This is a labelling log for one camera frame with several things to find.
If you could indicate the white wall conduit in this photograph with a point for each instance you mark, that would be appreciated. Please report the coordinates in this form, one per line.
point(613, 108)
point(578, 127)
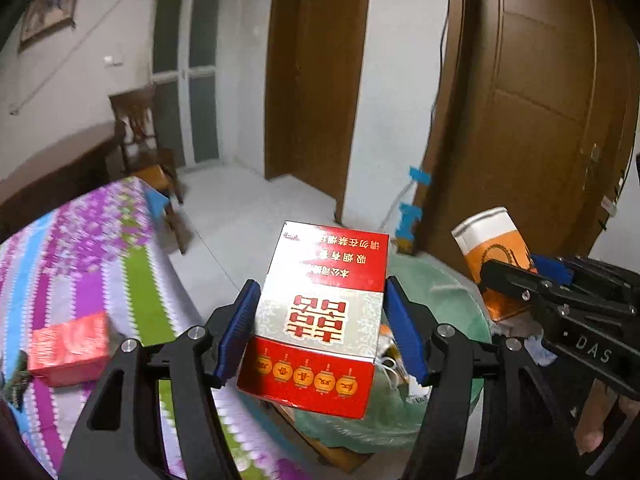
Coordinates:
point(75, 52)

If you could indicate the wide brown wooden door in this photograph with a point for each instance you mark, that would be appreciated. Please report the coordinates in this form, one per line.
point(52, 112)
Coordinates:
point(530, 110)

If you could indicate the large blue tape piece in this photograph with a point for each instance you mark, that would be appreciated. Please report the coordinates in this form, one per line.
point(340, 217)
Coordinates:
point(409, 221)

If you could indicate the white blue crumpled bag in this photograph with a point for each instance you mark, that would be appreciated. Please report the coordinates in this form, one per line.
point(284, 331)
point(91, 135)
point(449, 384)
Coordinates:
point(540, 350)

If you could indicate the small blue tape piece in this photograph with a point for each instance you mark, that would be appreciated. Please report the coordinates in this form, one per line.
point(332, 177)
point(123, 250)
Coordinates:
point(420, 175)

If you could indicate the brown wooden box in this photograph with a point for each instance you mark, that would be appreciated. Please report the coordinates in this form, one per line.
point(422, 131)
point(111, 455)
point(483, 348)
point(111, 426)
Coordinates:
point(330, 445)

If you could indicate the wooden chair with orange seat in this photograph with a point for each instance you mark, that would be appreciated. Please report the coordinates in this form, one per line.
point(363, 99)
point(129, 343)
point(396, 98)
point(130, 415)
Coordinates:
point(157, 180)

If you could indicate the orange paper cup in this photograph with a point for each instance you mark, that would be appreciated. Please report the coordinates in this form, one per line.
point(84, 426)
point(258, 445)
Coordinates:
point(492, 237)

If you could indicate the person's right hand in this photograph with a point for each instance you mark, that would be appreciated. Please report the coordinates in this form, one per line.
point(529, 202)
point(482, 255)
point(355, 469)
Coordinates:
point(595, 420)

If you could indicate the white wall switch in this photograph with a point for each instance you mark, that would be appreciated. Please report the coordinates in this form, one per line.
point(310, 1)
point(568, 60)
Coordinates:
point(113, 60)

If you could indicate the glass double door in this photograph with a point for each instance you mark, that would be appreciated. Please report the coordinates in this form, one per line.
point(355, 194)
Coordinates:
point(192, 60)

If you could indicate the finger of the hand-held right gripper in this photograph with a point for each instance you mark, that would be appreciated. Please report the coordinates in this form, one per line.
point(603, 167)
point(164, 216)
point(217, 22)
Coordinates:
point(550, 266)
point(510, 279)

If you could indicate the narrow brown wooden door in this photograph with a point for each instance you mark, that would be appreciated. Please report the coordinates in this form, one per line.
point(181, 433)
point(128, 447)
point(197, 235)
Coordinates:
point(315, 85)

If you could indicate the dark green wrapper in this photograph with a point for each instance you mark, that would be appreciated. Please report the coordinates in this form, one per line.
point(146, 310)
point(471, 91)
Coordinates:
point(15, 382)

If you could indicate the red and silver cigarette box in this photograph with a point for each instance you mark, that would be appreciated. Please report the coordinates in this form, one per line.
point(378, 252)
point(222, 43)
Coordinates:
point(320, 310)

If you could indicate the framed picture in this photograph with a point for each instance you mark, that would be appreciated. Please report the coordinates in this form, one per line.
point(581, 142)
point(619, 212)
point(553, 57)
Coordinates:
point(50, 10)

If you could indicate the blue cloth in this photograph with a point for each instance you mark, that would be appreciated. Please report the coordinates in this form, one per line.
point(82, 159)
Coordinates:
point(160, 206)

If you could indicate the floral striped tablecloth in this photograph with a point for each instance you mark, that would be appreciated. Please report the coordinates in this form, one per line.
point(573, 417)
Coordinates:
point(100, 250)

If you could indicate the dark wooden chair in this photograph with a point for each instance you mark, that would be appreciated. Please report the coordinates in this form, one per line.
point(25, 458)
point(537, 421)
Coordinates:
point(135, 120)

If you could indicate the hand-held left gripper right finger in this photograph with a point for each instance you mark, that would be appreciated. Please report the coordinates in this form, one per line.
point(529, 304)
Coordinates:
point(405, 330)

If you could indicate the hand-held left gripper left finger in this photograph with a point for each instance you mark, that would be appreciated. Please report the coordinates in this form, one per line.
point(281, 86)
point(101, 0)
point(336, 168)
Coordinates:
point(240, 330)

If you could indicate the round wooden table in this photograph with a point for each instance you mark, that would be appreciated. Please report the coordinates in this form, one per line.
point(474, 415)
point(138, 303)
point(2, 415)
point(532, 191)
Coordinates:
point(55, 170)

